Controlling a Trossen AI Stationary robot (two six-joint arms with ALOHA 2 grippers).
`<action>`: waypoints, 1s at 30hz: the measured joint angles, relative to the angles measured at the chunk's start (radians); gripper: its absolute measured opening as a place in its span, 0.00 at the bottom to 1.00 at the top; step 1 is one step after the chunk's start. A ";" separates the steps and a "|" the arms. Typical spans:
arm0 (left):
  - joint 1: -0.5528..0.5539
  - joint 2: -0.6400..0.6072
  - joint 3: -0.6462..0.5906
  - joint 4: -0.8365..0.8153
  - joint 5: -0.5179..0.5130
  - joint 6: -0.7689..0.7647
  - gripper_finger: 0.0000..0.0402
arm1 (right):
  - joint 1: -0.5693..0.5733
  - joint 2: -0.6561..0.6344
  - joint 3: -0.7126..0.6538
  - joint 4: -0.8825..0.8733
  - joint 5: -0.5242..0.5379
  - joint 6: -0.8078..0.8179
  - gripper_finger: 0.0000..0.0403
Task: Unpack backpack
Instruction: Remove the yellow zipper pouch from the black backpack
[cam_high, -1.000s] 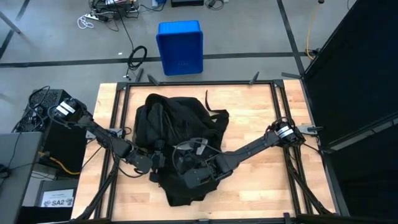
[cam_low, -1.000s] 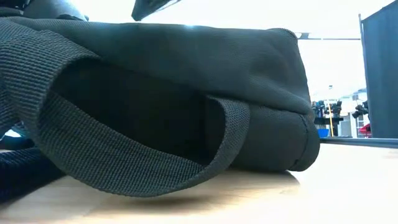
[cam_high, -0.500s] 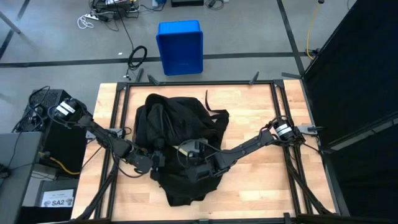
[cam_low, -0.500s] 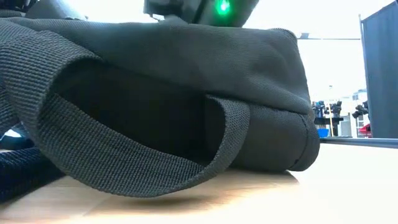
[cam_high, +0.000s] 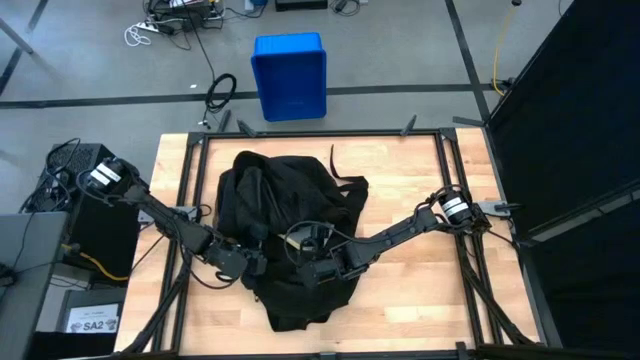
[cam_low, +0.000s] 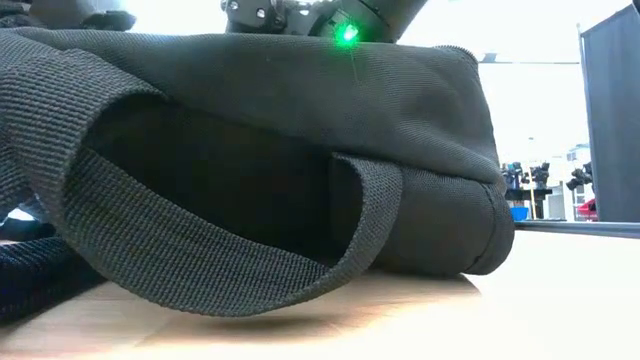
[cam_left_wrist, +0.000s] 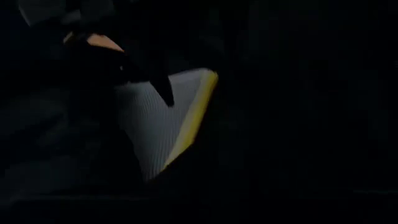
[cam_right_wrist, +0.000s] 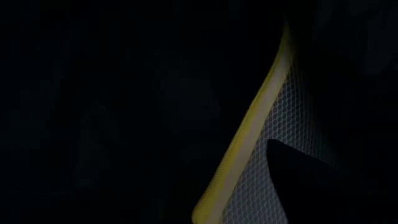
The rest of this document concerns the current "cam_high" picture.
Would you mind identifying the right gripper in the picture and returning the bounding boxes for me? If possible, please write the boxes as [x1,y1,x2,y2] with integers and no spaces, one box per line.
[296,242,373,291]

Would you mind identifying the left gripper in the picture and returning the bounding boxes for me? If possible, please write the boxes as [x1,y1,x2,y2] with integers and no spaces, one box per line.
[203,239,271,285]

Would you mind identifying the black backpack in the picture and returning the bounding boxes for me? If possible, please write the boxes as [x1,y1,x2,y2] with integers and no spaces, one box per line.
[214,144,371,334]

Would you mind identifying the black computer tower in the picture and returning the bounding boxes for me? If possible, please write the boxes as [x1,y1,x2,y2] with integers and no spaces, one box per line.
[37,143,142,275]

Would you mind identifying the black equipment case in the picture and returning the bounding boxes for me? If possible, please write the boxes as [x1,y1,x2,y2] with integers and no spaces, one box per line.
[29,287,126,360]

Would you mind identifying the white SA2 label sign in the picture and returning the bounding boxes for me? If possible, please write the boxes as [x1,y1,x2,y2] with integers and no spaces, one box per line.
[65,303,121,335]

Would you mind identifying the blue plastic bin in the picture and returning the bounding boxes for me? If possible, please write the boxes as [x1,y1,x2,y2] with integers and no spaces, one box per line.
[250,32,328,123]

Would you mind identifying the grey desk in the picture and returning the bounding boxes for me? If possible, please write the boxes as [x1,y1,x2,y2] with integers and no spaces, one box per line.
[0,212,69,360]

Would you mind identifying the black flat device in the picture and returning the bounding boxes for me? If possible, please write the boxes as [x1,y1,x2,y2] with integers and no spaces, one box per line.
[274,0,329,13]

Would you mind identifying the black partition panel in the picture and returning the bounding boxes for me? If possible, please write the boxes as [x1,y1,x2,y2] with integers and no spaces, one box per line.
[487,0,640,351]

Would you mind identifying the grey metal table leg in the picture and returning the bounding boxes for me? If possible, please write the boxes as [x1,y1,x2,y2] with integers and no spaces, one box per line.
[0,17,36,55]

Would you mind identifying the yellow cable by tower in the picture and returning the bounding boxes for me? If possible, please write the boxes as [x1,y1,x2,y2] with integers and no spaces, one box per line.
[62,243,131,283]

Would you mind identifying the black metal table frame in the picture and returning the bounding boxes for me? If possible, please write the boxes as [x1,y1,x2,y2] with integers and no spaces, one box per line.
[119,109,546,360]

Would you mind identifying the coiled black cable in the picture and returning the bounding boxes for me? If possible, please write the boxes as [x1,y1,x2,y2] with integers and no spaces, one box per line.
[201,73,238,127]

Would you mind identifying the black cable bundle on tower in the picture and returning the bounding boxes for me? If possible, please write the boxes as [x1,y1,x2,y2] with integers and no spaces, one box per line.
[19,137,84,216]

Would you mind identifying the white cable bundle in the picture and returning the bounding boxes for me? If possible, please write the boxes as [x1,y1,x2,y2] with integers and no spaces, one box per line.
[123,22,162,48]

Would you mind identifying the black power strip with cables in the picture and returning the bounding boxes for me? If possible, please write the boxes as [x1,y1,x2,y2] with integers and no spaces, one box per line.
[143,0,227,32]

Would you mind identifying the yellow floor cable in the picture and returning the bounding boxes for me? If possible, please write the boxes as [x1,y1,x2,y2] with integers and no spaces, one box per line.
[491,4,517,98]

